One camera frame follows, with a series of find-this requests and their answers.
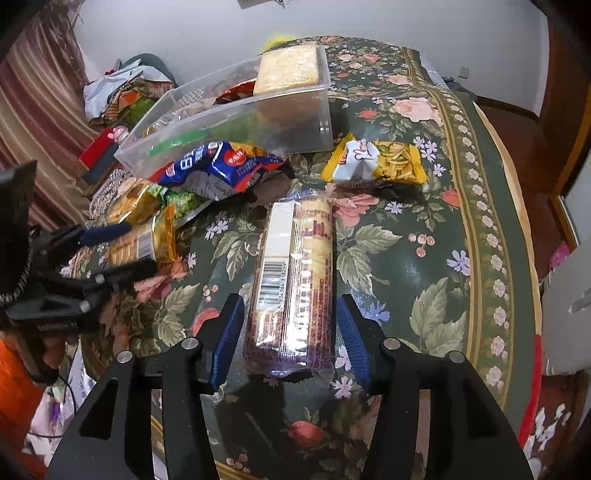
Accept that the long biscuit pack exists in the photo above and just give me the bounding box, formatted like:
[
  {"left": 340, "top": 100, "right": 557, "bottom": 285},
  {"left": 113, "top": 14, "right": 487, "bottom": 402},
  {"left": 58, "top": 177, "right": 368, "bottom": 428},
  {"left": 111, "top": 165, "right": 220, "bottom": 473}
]
[{"left": 242, "top": 192, "right": 335, "bottom": 378}]

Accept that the yellow white snack bag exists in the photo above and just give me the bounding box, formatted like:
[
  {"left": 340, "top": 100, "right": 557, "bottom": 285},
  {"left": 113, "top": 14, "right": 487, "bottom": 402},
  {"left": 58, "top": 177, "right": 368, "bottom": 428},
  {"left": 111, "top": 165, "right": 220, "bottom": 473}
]
[{"left": 321, "top": 134, "right": 428, "bottom": 189}]

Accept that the wooden wardrobe frame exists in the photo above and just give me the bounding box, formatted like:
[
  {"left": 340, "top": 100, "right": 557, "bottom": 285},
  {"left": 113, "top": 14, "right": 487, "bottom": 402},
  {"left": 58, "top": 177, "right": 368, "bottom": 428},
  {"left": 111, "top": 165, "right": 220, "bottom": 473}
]
[{"left": 539, "top": 22, "right": 590, "bottom": 249}]

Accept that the gold cracker pack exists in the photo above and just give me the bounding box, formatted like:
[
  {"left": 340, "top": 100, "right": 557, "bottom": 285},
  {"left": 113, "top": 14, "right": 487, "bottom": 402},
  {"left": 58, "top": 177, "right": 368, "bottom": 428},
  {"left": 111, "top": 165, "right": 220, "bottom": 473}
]
[{"left": 86, "top": 177, "right": 209, "bottom": 267}]

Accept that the striped red curtain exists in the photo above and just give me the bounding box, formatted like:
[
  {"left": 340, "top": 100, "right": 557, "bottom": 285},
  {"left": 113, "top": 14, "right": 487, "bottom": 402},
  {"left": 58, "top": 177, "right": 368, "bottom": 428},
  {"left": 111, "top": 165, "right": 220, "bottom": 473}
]
[{"left": 1, "top": 1, "right": 98, "bottom": 231}]

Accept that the red snack pack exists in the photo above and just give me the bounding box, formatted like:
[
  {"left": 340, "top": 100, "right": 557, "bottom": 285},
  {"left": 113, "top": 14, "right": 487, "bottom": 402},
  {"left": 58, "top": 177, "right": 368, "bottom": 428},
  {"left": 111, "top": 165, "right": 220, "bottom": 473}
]
[{"left": 213, "top": 79, "right": 256, "bottom": 105}]

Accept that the pile of clothes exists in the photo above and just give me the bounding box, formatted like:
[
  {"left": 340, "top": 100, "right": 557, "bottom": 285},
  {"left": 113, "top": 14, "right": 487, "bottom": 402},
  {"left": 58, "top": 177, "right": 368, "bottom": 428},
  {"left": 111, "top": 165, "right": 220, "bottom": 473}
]
[{"left": 83, "top": 53, "right": 176, "bottom": 126}]

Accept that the green clip bread bag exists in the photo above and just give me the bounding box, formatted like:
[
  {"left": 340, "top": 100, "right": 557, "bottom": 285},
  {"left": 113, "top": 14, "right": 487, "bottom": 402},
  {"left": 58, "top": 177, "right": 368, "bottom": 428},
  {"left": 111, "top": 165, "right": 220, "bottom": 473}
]
[{"left": 147, "top": 112, "right": 257, "bottom": 158}]

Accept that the yellow foam tube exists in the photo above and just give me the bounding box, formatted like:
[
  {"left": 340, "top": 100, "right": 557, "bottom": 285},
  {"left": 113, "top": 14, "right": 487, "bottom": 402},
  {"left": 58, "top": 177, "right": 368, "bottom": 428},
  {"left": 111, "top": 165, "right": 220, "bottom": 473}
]
[{"left": 263, "top": 34, "right": 294, "bottom": 52}]

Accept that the floral green bedspread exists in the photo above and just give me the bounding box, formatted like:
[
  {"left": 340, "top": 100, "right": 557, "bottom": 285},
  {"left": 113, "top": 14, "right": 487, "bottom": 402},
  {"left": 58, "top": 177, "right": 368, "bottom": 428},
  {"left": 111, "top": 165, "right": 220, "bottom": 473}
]
[{"left": 81, "top": 36, "right": 541, "bottom": 479}]

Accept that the noodle block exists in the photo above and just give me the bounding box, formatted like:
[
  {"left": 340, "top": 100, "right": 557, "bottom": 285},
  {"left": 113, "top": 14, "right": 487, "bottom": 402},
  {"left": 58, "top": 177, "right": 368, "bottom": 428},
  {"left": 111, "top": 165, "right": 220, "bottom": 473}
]
[{"left": 253, "top": 43, "right": 320, "bottom": 96}]

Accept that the blue snack bag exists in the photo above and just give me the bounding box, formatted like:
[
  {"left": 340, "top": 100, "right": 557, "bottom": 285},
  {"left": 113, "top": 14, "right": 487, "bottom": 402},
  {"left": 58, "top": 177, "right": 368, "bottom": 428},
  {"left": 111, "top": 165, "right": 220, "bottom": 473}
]
[{"left": 149, "top": 141, "right": 287, "bottom": 201}]

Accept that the clear plastic storage box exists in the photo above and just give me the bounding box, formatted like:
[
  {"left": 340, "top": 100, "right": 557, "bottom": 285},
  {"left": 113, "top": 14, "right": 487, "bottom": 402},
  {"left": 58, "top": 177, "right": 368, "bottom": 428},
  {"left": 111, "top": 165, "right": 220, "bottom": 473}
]
[{"left": 115, "top": 44, "right": 332, "bottom": 178}]

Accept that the red box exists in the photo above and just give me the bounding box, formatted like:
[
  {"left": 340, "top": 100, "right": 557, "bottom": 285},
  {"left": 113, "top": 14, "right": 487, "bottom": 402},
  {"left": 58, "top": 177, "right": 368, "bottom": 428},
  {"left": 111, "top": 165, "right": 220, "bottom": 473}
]
[{"left": 79, "top": 127, "right": 117, "bottom": 170}]

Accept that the pink plush toy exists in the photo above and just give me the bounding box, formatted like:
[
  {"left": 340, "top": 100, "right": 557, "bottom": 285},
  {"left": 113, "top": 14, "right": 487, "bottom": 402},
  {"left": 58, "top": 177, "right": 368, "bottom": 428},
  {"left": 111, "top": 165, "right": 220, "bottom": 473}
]
[{"left": 112, "top": 125, "right": 129, "bottom": 145}]

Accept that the dark grey box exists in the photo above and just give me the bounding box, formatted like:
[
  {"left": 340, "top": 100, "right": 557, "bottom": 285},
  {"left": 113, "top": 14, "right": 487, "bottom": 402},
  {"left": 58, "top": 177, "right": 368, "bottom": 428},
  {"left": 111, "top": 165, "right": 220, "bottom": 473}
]
[{"left": 82, "top": 143, "right": 119, "bottom": 186}]

